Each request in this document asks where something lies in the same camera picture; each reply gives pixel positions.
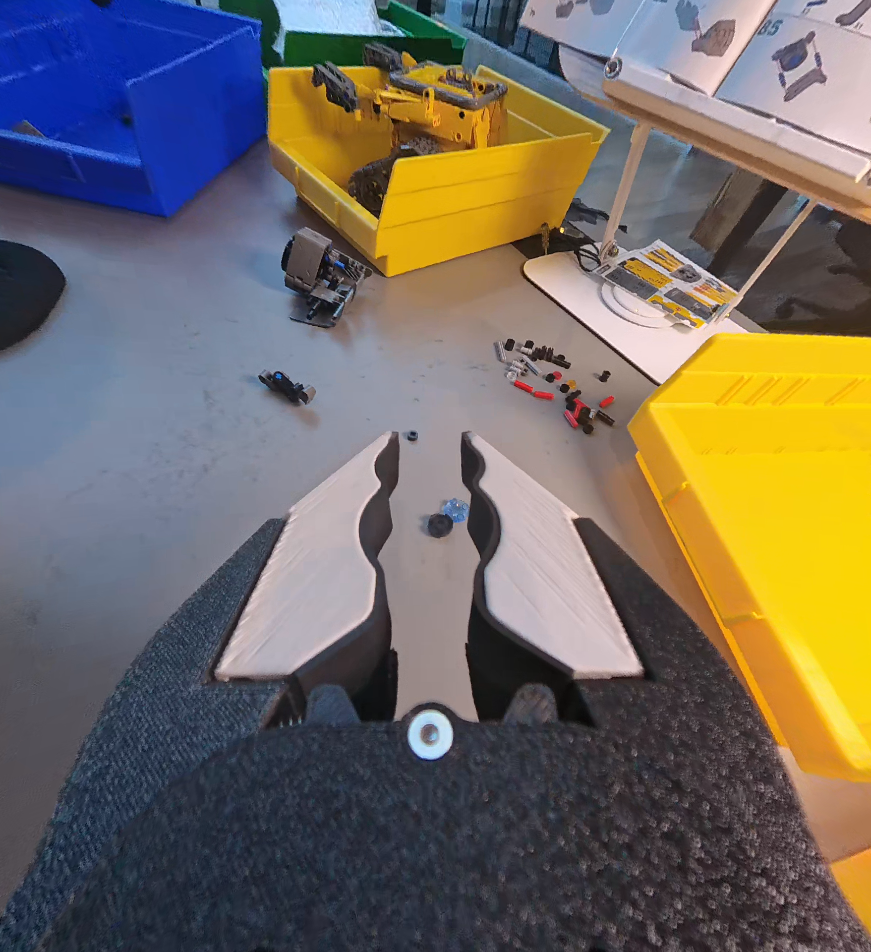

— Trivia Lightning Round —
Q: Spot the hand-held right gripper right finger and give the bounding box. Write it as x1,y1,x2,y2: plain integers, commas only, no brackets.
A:
461,431,644,722

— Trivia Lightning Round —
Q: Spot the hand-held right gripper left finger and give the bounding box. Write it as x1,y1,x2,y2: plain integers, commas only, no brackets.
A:
214,431,401,722

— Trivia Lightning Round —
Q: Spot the pile of small toy pieces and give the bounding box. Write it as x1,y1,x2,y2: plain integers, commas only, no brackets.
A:
493,338,618,436

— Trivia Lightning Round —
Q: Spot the grey toy cab assembly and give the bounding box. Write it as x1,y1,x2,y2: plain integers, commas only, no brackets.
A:
281,227,373,328

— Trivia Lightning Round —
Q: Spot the blue bin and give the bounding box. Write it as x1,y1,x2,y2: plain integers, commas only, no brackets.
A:
0,0,265,218

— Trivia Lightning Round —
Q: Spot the grey desk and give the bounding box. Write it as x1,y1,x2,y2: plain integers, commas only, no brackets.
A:
0,134,871,952

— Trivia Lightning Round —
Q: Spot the white book stand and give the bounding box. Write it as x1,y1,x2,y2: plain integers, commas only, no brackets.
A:
523,56,871,384

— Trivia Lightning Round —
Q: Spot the sticker sheet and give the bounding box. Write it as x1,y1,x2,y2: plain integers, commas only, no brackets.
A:
591,239,740,330

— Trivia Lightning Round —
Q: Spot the yellow toy bulldozer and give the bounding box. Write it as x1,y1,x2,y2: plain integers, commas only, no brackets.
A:
312,43,511,217

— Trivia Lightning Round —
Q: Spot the green bin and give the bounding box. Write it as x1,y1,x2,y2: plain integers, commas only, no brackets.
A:
220,0,467,69

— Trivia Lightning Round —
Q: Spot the instruction booklet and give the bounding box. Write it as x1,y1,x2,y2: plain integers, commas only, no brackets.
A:
517,0,871,179

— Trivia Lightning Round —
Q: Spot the white foam sheet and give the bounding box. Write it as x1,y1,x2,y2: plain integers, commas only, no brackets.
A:
272,0,406,46

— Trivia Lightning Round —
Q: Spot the black cable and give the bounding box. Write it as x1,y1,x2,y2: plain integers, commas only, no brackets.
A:
539,201,607,270

